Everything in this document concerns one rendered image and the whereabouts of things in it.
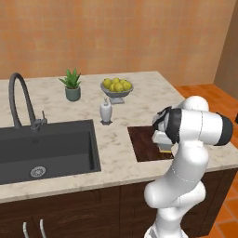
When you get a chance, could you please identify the green plant in grey pot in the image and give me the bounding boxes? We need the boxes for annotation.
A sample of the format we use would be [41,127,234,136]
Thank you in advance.
[59,68,83,102]

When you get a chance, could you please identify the grey fruit bowl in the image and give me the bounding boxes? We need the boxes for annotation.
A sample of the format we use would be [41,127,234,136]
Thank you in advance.
[99,81,135,105]

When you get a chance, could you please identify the dark grey sink basin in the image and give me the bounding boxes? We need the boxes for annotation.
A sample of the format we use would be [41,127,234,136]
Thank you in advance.
[0,119,102,186]

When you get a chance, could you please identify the silver cupboard handle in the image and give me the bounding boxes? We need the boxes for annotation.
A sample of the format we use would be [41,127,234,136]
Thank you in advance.
[21,221,30,238]
[38,218,47,238]

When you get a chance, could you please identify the dark grey curved tap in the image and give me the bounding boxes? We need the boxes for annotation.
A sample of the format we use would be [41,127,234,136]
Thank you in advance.
[8,72,48,131]

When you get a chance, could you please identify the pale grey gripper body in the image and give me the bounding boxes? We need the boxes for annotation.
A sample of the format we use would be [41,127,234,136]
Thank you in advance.
[151,129,175,152]

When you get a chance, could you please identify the dark wooden cupboard door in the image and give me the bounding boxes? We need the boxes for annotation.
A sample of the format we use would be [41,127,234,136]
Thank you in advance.
[119,180,160,238]
[0,199,33,238]
[32,186,121,238]

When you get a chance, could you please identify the dark wooden cutting board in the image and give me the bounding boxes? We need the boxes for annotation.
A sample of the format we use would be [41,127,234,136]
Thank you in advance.
[126,125,175,163]

